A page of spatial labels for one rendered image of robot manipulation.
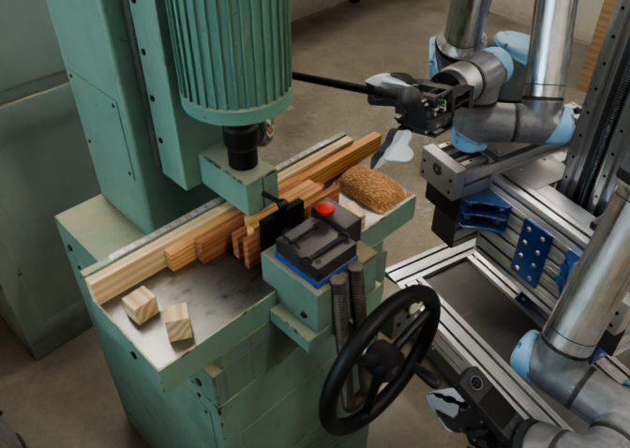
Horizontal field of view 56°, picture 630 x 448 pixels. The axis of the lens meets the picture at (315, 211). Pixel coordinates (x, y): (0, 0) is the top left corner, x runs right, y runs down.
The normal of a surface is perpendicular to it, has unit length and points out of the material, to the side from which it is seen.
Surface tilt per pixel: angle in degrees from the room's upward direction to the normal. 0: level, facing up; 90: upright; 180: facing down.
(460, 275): 0
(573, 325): 68
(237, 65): 90
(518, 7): 90
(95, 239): 0
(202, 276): 0
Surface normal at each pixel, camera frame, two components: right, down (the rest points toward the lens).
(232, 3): 0.18, 0.63
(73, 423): 0.00, -0.77
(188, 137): 0.69, 0.46
